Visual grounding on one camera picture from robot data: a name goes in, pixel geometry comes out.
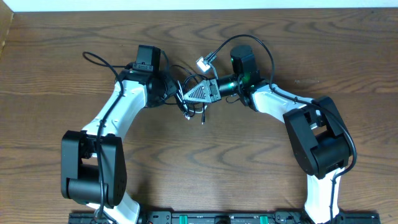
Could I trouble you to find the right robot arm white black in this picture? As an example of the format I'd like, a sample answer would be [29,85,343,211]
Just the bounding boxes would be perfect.
[182,45,357,223]

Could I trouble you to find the black USB cable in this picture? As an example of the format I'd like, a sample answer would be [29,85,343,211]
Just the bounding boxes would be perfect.
[164,64,210,125]

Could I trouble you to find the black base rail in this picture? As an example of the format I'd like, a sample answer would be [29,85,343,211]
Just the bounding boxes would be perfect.
[67,210,381,224]

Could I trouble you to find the white USB cable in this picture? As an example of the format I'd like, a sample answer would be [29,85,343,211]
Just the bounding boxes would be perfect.
[175,80,208,121]

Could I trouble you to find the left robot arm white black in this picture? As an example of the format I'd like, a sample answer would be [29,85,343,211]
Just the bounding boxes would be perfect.
[61,45,176,223]

